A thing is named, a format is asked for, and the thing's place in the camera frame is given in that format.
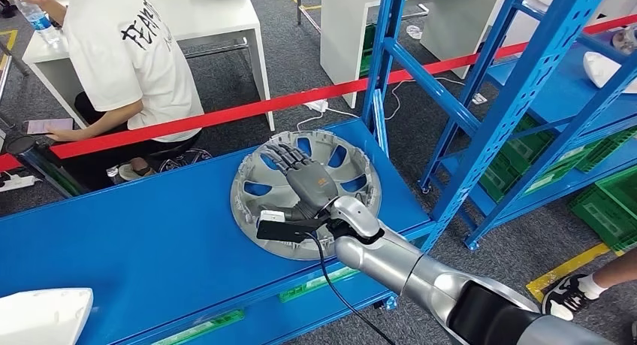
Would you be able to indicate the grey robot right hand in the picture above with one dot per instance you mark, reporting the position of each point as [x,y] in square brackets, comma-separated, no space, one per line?
[313,183]

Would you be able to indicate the grey plastic wheel cover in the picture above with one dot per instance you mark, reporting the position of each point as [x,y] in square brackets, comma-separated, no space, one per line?
[627,39]
[249,213]

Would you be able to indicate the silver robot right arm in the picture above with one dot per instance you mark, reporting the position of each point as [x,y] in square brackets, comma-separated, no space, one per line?
[388,263]

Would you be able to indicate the blue metal shelf rack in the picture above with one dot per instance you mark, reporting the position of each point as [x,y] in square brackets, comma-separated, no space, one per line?
[149,233]
[577,96]

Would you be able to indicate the white curved plastic part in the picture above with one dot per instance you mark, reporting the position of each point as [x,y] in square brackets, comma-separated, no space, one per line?
[604,71]
[45,318]

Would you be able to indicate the red barrier belt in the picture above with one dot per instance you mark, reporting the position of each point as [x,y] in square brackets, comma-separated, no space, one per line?
[249,108]

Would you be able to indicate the white desk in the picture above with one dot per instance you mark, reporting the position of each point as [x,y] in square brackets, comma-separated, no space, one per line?
[219,9]
[343,44]

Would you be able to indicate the person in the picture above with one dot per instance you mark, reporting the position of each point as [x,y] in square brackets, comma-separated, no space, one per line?
[129,59]
[562,295]

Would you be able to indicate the smartphone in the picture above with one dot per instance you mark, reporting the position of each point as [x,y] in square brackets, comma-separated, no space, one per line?
[50,126]

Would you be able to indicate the white power strip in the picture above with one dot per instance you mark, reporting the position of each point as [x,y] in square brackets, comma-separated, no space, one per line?
[17,182]

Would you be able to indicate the clear plastic water bottle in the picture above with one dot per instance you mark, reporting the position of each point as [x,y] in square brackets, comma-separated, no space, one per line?
[40,24]

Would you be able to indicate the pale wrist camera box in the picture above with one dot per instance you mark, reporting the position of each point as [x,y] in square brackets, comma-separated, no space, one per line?
[278,230]

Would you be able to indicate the black barrier post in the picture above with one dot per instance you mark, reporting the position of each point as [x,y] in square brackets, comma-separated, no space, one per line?
[40,163]

